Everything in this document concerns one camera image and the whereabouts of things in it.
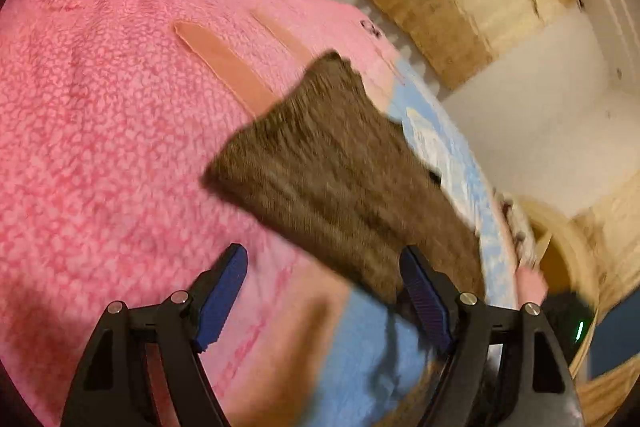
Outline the patterned white pillow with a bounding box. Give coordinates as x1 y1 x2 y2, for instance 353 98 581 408
492 189 541 268

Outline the pink and blue bed blanket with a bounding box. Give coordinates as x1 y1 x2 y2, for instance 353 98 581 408
0 0 518 427

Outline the beige floral side curtain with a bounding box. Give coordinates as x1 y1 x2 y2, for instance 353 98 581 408
575 184 640 308

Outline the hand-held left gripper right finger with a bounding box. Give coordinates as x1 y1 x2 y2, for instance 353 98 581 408
399 245 586 427

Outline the pink pillow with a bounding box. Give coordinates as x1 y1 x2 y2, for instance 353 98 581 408
515 267 548 308

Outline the brown knit sweater sun print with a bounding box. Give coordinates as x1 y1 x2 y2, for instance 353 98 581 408
200 50 488 323

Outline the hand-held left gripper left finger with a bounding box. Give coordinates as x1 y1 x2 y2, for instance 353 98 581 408
60 243 249 427

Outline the cream wooden headboard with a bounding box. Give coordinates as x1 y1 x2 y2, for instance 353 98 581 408
520 194 640 427

